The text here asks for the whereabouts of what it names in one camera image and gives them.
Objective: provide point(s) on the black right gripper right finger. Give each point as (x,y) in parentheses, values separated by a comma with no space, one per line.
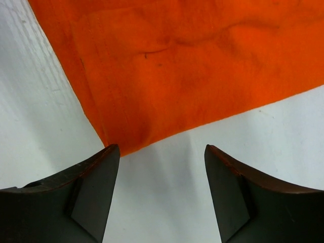
(252,206)

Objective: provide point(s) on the orange t shirt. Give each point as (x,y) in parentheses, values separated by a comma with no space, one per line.
(146,70)

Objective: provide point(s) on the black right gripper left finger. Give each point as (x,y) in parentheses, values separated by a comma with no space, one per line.
(69,206)

